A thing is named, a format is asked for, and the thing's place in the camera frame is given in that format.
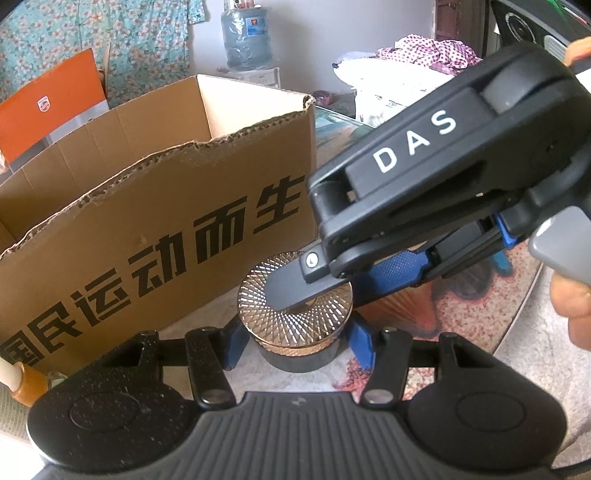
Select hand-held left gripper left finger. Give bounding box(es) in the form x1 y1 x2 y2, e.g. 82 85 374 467
117 323 247 411

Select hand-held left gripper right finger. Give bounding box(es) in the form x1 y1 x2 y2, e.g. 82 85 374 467
346 320 467 409

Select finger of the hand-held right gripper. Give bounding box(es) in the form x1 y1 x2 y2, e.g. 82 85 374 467
353 216 509 306
264 62 537 312

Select black jar with gold lid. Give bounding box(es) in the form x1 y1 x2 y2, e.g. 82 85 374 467
238 251 354 373

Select brown cardboard box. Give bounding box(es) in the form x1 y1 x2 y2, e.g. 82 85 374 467
0 74 319 377

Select person's right hand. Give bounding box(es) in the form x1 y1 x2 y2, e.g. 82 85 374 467
551 39 591 352

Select purple polka dot cloth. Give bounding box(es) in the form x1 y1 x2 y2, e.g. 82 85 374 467
376 36 483 75

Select white plastic bag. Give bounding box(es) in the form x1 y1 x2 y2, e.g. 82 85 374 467
332 46 458 131

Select green dropper bottle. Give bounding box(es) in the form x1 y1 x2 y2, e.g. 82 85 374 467
0 360 49 408

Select white water dispenser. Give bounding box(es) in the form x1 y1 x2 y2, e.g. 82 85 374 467
217 67 281 90

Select blue water jug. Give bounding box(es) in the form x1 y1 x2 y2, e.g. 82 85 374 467
221 4 274 72

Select orange and white product box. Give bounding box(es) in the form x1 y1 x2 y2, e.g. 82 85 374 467
0 48 110 174

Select floral patterned cloth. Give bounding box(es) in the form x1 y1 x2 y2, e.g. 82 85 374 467
0 0 206 104

